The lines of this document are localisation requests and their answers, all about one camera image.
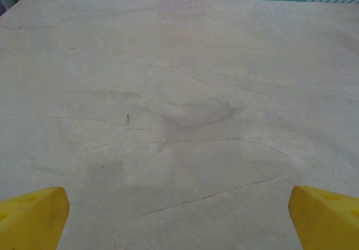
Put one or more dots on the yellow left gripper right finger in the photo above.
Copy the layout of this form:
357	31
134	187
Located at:
328	222

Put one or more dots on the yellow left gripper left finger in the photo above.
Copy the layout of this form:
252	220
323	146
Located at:
31	219

